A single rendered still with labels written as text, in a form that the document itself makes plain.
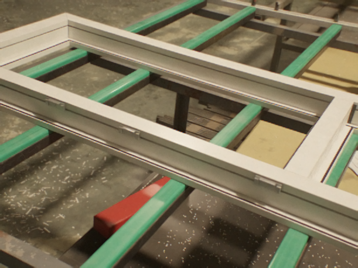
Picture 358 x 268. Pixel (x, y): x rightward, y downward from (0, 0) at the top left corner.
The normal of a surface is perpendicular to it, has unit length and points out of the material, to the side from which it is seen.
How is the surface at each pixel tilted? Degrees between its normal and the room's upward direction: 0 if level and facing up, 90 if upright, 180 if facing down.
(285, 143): 0
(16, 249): 0
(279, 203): 90
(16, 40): 90
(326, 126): 0
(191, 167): 90
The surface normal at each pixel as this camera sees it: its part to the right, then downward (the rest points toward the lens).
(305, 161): 0.09, -0.86
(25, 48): 0.87, 0.32
